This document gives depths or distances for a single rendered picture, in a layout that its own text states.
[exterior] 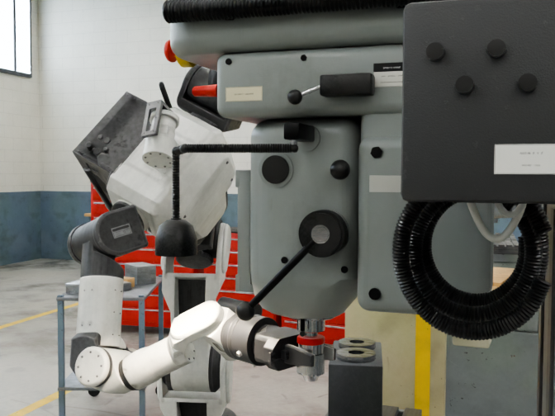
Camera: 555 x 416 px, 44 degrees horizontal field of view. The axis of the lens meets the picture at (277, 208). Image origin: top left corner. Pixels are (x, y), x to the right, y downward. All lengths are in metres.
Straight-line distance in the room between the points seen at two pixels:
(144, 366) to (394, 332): 1.71
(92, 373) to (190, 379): 0.53
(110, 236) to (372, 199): 0.65
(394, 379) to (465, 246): 2.03
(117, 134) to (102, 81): 10.51
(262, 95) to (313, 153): 0.12
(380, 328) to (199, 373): 1.23
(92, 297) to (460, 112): 0.94
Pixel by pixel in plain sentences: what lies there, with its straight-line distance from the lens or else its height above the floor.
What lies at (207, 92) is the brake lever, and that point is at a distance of 1.31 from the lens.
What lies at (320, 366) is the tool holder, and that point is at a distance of 1.17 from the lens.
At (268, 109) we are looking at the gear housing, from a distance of 1.04.
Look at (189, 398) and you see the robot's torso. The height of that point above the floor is 0.93.
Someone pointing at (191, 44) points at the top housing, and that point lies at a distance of 1.09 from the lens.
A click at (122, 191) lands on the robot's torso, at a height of 1.50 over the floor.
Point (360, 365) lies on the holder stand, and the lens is 1.56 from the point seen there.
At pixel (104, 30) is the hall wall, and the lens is 12.23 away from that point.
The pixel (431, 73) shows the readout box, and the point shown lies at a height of 1.65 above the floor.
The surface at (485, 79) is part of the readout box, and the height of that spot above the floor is 1.64.
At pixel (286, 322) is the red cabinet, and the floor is 0.23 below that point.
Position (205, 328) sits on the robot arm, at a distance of 1.28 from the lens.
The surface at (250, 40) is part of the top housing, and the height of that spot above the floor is 1.74.
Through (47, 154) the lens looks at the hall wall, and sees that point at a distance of 12.67.
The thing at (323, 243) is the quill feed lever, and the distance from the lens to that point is 1.00.
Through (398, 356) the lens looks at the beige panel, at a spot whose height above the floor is 0.78.
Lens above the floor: 1.55
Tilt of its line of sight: 3 degrees down
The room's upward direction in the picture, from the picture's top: straight up
